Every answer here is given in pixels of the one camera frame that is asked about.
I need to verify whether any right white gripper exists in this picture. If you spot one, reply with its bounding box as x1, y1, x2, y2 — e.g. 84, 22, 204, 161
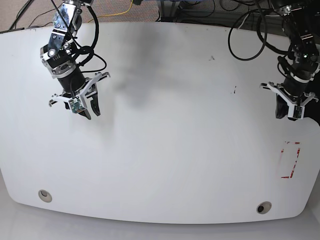
48, 72, 111, 120

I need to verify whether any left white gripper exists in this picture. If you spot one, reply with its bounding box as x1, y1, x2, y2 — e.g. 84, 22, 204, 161
259, 82, 317, 119

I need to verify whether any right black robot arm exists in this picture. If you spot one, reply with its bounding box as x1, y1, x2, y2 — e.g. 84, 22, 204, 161
40, 0, 110, 120

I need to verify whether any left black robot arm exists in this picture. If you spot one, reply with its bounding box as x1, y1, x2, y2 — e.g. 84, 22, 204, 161
233, 0, 320, 123

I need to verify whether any red tape rectangle marking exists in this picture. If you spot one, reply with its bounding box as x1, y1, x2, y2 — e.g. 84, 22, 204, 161
278, 141, 302, 179

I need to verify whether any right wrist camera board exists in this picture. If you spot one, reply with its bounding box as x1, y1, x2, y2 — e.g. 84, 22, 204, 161
68, 98, 85, 114

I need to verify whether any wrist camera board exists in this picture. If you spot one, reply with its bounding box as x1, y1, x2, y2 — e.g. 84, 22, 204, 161
292, 105, 305, 120
68, 98, 85, 114

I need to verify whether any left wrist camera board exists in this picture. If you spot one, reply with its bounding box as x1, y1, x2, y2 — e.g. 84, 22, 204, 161
292, 105, 305, 120

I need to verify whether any left table cable grommet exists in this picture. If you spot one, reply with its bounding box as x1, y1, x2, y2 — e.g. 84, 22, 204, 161
38, 189, 53, 203

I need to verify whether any table cable grommet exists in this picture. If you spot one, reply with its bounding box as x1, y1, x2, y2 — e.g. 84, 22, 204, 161
256, 201, 272, 215
38, 189, 53, 203

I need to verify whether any right table cable grommet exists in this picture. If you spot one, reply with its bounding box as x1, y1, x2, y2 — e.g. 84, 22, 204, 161
256, 201, 272, 215

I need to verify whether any black cable on floor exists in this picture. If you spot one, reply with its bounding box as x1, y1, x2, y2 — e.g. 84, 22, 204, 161
9, 0, 63, 30

